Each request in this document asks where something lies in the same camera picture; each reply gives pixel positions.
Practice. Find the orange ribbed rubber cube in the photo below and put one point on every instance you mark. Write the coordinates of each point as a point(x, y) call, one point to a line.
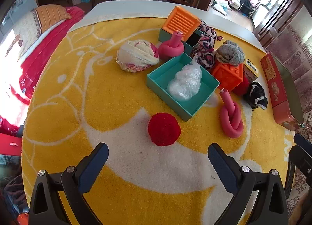
point(180, 21)

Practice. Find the red tin container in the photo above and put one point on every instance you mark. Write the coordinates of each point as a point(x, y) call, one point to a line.
point(275, 88)

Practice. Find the small teal box black inside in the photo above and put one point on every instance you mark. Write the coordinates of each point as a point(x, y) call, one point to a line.
point(165, 36)

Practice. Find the cream and pink sock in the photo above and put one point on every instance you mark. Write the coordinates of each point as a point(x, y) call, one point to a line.
point(139, 54)

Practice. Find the yellow and white printed blanket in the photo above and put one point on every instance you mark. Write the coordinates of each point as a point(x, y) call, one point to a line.
point(97, 93)

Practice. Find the orange striped pillow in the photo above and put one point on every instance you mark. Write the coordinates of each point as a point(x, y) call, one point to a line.
point(51, 15)

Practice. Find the orange embossed rubber cube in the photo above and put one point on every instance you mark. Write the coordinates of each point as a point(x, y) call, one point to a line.
point(226, 75)

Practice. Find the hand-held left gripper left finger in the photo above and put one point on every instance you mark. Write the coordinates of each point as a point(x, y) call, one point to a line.
point(93, 169)

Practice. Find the black sock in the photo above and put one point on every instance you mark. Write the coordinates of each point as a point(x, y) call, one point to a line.
point(253, 93)

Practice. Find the red plastic stool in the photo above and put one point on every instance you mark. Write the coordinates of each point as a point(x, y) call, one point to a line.
point(9, 144)

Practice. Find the clear plastic bag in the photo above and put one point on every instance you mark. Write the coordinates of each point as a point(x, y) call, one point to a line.
point(185, 81)

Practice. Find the red pompom ball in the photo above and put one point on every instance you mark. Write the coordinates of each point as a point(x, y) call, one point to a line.
point(241, 88)
point(164, 128)

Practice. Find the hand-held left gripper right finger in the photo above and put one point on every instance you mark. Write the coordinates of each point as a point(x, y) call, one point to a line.
point(219, 166)

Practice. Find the large teal box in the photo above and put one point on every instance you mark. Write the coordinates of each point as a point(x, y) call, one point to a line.
point(190, 108)

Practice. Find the grey sock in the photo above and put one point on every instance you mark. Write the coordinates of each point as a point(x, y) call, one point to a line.
point(230, 53)

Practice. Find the pink knotted foam tube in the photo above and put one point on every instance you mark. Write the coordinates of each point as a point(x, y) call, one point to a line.
point(170, 49)
point(230, 122)

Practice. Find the wooden sliding door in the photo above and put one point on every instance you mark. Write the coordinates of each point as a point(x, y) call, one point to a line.
point(275, 13)

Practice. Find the small yellow cardboard box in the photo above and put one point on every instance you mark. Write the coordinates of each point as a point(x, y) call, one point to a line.
point(251, 70)

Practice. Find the black chair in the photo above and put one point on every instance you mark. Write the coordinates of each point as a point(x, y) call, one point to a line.
point(301, 156)

